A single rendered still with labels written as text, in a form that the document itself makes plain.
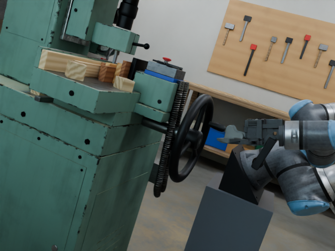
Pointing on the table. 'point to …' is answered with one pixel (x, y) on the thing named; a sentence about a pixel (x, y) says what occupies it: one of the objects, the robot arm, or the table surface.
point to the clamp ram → (137, 65)
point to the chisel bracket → (114, 38)
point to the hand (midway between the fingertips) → (220, 141)
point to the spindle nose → (127, 14)
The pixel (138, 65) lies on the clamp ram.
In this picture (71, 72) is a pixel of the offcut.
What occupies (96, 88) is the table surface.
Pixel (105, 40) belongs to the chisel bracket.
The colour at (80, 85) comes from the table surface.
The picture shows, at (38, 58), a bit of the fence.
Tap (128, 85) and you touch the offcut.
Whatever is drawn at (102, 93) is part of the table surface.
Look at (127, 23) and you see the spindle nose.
